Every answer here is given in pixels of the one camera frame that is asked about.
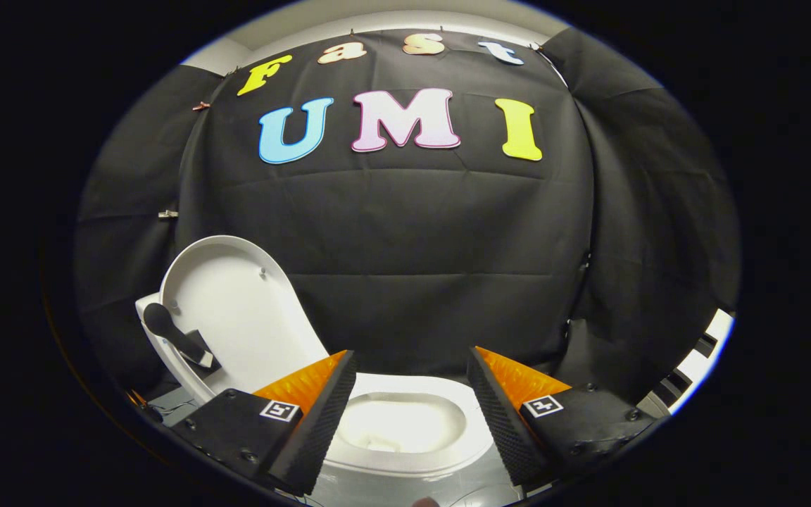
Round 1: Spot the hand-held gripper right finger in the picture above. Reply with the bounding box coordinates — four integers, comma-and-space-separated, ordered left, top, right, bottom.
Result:
467, 346, 658, 488

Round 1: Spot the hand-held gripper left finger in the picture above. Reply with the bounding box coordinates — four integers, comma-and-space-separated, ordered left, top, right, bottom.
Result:
173, 350, 360, 496

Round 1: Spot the white toilet lid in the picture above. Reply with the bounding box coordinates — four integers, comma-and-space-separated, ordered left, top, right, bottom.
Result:
158, 234, 330, 406

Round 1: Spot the black lid handle tab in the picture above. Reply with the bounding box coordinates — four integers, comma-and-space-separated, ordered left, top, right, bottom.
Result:
142, 302, 215, 370

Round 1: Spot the white toilet bowl with seat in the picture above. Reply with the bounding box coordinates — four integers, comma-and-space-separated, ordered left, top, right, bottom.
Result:
318, 373, 501, 507

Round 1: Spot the white and black cabinet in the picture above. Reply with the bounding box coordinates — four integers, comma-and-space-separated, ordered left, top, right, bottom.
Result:
634, 308, 736, 420

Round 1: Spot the black backdrop cloth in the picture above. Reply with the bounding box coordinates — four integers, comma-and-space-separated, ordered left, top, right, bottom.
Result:
73, 27, 742, 396

